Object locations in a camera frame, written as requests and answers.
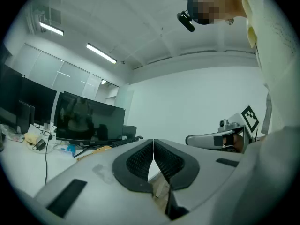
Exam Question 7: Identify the blue plastic packet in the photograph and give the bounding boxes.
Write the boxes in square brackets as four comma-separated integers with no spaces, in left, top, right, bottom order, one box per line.
[60,144,77,158]

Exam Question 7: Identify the black power adapter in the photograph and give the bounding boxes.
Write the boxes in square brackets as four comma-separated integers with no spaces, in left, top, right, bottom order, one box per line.
[35,139,47,151]

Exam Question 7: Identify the person's cream knit sweater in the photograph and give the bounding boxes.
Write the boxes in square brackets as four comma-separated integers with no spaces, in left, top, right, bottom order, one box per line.
[222,0,300,225]

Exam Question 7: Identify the rear black monitor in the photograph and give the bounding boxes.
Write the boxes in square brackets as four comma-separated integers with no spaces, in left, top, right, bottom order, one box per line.
[20,76,58,128]

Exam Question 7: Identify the person's head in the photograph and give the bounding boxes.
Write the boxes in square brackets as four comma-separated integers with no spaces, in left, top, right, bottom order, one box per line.
[187,0,248,25]

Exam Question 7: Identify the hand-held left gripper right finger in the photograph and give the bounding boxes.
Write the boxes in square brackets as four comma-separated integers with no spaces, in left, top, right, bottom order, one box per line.
[153,138,244,221]

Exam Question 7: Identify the large curved black monitor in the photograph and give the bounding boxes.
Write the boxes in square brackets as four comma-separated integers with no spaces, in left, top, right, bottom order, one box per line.
[54,91,127,158]

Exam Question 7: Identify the long black keyboard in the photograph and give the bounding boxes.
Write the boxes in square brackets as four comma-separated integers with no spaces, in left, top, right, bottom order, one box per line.
[112,135,144,149]

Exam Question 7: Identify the long black cable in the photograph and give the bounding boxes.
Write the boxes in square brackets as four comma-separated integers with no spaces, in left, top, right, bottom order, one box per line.
[44,129,54,185]

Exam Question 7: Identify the frosted glass partition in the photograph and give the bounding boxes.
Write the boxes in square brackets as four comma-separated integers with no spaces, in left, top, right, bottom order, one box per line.
[10,43,120,103]

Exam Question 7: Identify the beige box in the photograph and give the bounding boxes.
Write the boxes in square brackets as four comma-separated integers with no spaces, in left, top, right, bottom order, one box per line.
[24,131,43,145]

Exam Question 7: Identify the small dark monitor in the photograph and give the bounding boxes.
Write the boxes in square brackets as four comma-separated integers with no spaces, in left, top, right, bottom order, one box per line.
[15,99,36,135]

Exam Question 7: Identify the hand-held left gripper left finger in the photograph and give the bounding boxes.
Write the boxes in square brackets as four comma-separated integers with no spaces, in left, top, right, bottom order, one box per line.
[34,138,172,225]

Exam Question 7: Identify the black head camera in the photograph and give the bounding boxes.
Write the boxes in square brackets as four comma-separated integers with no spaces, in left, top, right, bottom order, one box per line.
[176,10,195,33]

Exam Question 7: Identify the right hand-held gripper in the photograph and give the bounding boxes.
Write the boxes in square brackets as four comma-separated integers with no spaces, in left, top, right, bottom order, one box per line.
[186,105,261,153]

